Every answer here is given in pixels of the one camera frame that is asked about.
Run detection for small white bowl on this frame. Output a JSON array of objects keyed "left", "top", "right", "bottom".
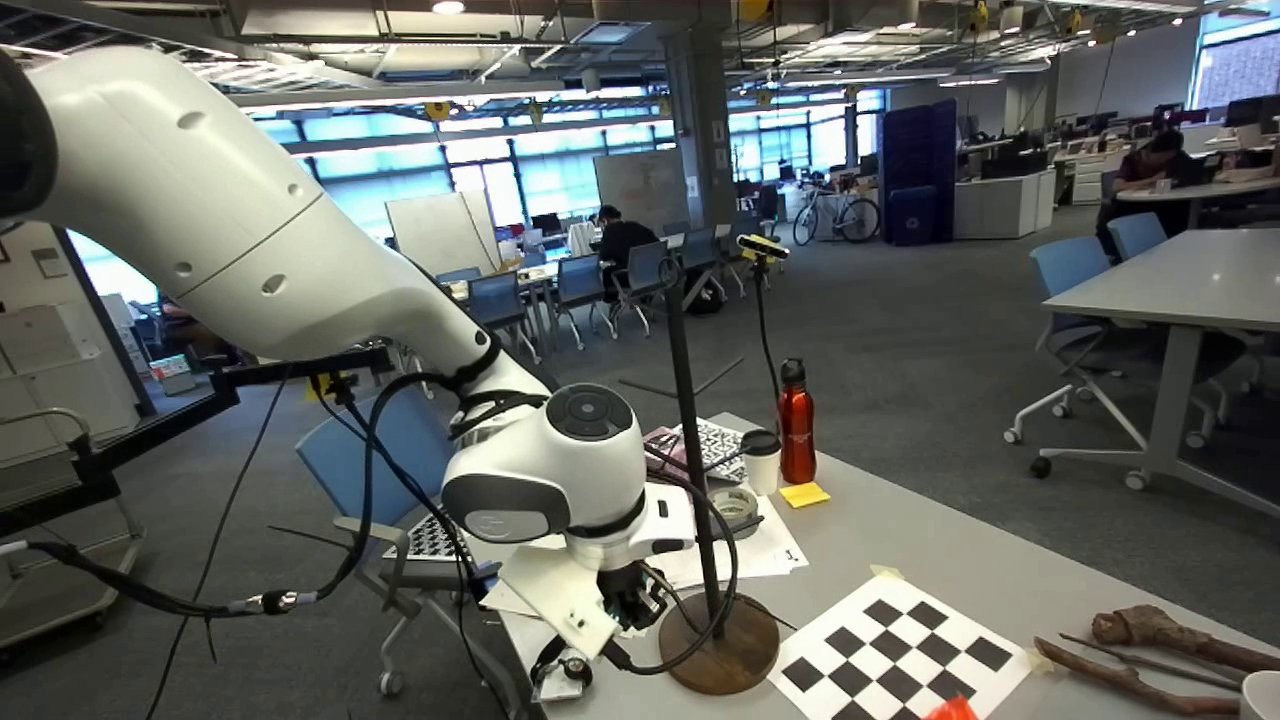
[{"left": 1234, "top": 668, "right": 1280, "bottom": 720}]

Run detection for printed marker tag sheet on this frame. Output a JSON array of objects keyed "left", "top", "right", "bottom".
[{"left": 397, "top": 512, "right": 473, "bottom": 564}]

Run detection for bicycle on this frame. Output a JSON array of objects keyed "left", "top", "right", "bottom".
[{"left": 793, "top": 174, "right": 887, "bottom": 254}]

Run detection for yellow sticky note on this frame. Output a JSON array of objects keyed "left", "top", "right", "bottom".
[{"left": 777, "top": 480, "right": 834, "bottom": 512}]

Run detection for red water bottle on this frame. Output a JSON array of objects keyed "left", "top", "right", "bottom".
[{"left": 777, "top": 351, "right": 819, "bottom": 489}]

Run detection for black hanger stand wooden base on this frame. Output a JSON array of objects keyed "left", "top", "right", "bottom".
[{"left": 657, "top": 217, "right": 782, "bottom": 698}]

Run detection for black white checkerboard paper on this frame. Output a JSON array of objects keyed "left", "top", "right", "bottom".
[{"left": 769, "top": 567, "right": 1035, "bottom": 720}]

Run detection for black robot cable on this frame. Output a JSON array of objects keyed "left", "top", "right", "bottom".
[{"left": 23, "top": 371, "right": 511, "bottom": 624}]

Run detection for black lanyard with badge reel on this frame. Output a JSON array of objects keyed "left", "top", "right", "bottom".
[{"left": 529, "top": 637, "right": 725, "bottom": 707}]

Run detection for tall blue cabinet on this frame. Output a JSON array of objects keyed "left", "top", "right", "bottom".
[{"left": 874, "top": 97, "right": 959, "bottom": 249}]

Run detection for office chair with white legs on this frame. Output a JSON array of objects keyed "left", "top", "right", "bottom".
[{"left": 1005, "top": 238, "right": 1153, "bottom": 484}]

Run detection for white cup with black lid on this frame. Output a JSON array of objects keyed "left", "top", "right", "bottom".
[{"left": 738, "top": 423, "right": 782, "bottom": 503}]

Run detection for seated person with dark hair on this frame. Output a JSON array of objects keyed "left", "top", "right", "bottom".
[{"left": 593, "top": 202, "right": 662, "bottom": 283}]

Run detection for white printed paper sheets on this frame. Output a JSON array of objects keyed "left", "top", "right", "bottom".
[{"left": 484, "top": 477, "right": 813, "bottom": 660}]

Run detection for large grey office table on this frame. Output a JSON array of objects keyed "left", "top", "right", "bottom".
[{"left": 1039, "top": 225, "right": 1280, "bottom": 516}]

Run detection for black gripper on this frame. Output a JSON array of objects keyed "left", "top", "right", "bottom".
[{"left": 583, "top": 534, "right": 671, "bottom": 637}]

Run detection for seated person in dark clothes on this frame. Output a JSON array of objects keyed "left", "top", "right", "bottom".
[{"left": 1096, "top": 129, "right": 1216, "bottom": 256}]

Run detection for black camera on thin stand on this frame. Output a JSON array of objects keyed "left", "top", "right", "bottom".
[{"left": 734, "top": 231, "right": 793, "bottom": 404}]

